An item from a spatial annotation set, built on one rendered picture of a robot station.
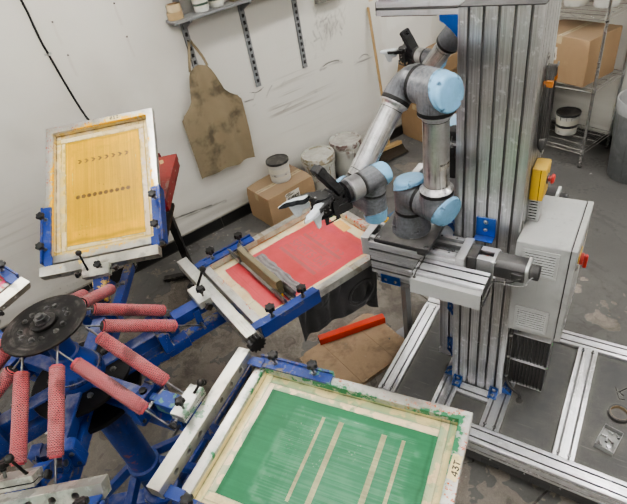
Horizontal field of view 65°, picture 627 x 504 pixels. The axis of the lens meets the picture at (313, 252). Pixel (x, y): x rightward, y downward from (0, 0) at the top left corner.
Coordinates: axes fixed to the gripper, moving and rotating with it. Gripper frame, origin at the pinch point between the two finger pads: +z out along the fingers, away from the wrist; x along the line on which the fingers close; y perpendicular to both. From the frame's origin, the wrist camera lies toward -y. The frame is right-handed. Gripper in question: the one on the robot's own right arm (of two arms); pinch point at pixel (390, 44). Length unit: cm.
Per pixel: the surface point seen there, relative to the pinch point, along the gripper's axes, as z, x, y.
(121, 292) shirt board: 18, -173, 52
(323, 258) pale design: -35, -86, 61
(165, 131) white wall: 174, -92, 54
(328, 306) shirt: -48, -97, 77
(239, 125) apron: 173, -36, 79
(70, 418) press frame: -53, -206, 38
